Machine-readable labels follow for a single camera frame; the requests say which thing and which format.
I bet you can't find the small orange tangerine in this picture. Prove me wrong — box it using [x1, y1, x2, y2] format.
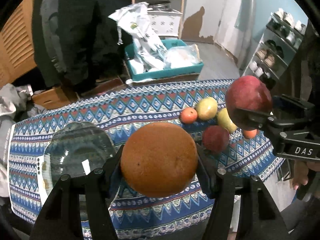
[242, 129, 258, 139]
[180, 107, 198, 124]

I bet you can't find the yellow-green mango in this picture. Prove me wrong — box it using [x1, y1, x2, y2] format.
[217, 108, 237, 134]
[195, 97, 217, 121]

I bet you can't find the large red apple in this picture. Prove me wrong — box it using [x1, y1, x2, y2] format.
[225, 75, 273, 131]

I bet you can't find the dark red apple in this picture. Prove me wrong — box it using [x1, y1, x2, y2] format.
[202, 126, 229, 154]

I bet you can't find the large orange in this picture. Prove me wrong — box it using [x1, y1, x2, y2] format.
[120, 122, 198, 198]

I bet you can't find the right hand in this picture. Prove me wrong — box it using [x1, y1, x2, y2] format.
[292, 161, 320, 190]

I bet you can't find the blue patterned tablecloth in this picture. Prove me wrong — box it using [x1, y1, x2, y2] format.
[7, 78, 286, 240]

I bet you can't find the green patterned glass bowl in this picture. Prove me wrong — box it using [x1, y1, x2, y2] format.
[42, 121, 117, 222]

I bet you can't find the grey shoe rack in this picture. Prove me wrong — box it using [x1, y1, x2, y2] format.
[242, 8, 306, 89]

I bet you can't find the clear plastic bag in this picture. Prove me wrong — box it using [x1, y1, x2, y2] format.
[164, 44, 202, 69]

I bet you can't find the white printed rice bag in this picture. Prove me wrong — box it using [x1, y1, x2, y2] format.
[108, 2, 167, 74]

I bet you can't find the brown cardboard box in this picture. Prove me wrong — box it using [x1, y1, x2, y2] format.
[31, 86, 77, 110]

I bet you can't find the white perforated storage box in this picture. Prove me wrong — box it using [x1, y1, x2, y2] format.
[148, 9, 183, 37]

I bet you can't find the grey white clothes pile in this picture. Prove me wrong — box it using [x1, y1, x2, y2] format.
[1, 83, 47, 198]

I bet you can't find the teal plastic crate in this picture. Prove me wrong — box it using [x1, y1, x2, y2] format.
[125, 39, 204, 81]

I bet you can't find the wooden louvered door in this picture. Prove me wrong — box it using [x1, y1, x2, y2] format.
[1, 0, 36, 86]

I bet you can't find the dark hanging coat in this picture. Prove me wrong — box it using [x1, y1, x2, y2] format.
[32, 0, 132, 94]

